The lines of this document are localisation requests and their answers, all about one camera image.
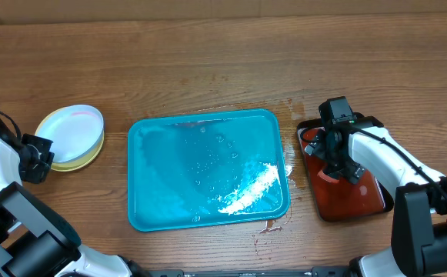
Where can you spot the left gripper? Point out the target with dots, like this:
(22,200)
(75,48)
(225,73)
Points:
(39,175)

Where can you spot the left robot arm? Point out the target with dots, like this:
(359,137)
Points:
(34,239)

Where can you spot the light blue plate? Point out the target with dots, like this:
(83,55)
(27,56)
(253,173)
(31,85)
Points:
(73,131)

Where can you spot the teal plastic tray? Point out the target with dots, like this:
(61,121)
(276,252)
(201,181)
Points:
(207,169)

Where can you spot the red-stained sponge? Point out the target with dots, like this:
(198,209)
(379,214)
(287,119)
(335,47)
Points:
(327,178)

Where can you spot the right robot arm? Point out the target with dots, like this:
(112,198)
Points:
(419,194)

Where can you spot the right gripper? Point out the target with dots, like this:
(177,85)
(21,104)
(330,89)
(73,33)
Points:
(320,148)

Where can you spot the black tray with red liquid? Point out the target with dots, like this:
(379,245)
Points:
(339,200)

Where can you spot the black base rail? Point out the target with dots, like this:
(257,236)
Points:
(246,273)

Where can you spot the yellow-green plate top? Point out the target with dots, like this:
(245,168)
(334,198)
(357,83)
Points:
(77,165)

